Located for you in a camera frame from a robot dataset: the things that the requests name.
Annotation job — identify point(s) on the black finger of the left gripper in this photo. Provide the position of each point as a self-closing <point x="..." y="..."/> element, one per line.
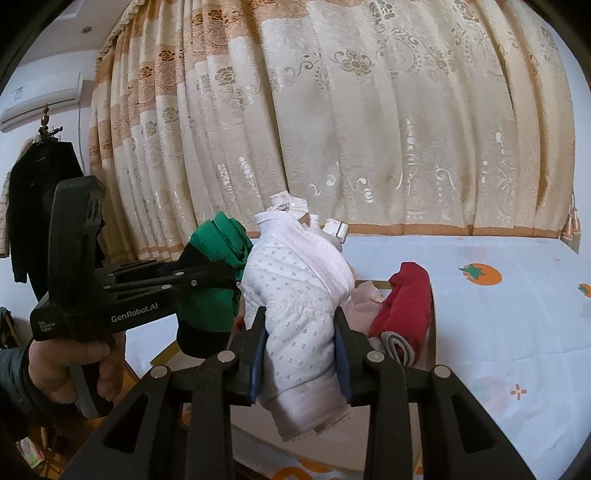
<point x="184" y="286"/>
<point x="147" y="270"/>

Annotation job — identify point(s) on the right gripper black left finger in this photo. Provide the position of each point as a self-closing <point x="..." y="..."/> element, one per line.
<point x="176" y="424"/>

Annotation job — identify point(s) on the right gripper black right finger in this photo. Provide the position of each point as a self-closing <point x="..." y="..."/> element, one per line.
<point x="458" y="438"/>

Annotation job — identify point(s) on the green underwear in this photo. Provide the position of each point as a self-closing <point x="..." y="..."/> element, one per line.
<point x="206" y="309"/>

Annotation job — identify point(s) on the dark red underwear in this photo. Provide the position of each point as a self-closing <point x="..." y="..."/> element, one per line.
<point x="406" y="314"/>

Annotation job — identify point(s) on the light pink underwear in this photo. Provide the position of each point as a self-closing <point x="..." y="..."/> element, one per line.
<point x="363" y="306"/>

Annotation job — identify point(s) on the white dotted underwear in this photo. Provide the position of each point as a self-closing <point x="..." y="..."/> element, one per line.
<point x="296" y="272"/>

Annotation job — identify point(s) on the person's left hand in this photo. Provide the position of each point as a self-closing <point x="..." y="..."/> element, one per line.
<point x="50" y="360"/>

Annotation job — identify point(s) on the shallow cardboard tray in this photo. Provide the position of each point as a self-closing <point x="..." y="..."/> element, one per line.
<point x="256" y="444"/>

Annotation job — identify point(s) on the black hanging garment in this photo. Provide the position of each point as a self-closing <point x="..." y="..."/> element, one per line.
<point x="32" y="184"/>

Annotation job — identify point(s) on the white persimmon print tablecloth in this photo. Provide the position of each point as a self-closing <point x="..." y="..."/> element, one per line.
<point x="512" y="322"/>

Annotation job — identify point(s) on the wooden coat rack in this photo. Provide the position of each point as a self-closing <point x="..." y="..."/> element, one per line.
<point x="46" y="133"/>

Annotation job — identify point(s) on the white air conditioner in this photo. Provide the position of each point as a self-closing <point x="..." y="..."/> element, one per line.
<point x="28" y="99"/>

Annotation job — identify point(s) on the curtain tassel tieback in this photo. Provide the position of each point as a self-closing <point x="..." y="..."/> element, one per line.
<point x="571" y="232"/>

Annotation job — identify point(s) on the beige floral curtain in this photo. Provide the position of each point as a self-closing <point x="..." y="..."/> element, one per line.
<point x="396" y="117"/>

